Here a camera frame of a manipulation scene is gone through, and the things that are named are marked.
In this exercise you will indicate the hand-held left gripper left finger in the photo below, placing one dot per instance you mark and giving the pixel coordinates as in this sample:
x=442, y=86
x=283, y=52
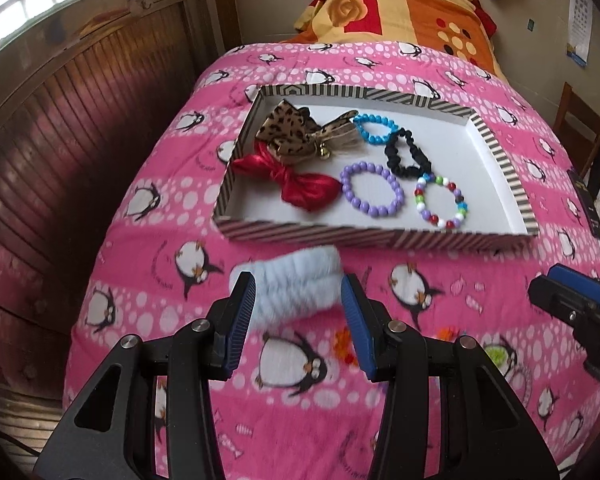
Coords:
x=242, y=320

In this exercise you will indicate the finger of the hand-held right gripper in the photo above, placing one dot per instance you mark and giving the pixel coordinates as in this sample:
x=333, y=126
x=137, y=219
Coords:
x=577, y=280
x=555, y=297

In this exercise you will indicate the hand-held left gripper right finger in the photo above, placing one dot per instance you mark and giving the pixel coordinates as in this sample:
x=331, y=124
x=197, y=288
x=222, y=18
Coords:
x=357, y=330

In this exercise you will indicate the light blue fluffy scrunchie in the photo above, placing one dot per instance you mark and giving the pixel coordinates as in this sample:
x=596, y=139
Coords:
x=295, y=280

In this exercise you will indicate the striped cardboard box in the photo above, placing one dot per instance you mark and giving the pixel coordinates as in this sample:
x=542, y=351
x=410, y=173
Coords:
x=480, y=180

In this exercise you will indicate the red satin bow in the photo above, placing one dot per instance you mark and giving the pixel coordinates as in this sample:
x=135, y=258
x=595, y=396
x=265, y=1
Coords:
x=305, y=187

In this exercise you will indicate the burlap bow with bell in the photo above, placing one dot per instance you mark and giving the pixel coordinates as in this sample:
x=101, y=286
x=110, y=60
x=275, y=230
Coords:
x=345, y=137

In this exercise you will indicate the leopard print bow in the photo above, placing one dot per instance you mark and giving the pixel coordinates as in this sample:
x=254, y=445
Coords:
x=282, y=127

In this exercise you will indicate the orange loom band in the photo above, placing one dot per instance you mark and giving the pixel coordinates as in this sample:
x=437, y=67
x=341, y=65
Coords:
x=344, y=345

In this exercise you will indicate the dark book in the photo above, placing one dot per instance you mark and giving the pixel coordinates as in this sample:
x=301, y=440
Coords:
x=587, y=205

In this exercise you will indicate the green loom band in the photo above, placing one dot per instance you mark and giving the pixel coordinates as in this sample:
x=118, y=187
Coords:
x=495, y=355

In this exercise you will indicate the pink penguin print blanket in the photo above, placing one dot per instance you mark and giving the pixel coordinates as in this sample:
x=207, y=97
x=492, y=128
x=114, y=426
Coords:
x=180, y=200

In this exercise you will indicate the wooden chair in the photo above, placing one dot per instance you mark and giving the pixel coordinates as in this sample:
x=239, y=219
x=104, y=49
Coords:
x=580, y=130

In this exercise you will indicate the wooden slatted panel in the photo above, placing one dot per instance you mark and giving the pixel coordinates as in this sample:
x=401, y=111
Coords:
x=80, y=125

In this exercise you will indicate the orange yellow flower pillow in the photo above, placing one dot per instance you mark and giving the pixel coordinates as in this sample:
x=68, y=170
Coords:
x=415, y=15

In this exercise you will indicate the wall calendar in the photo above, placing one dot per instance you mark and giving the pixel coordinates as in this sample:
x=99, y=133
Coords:
x=579, y=20

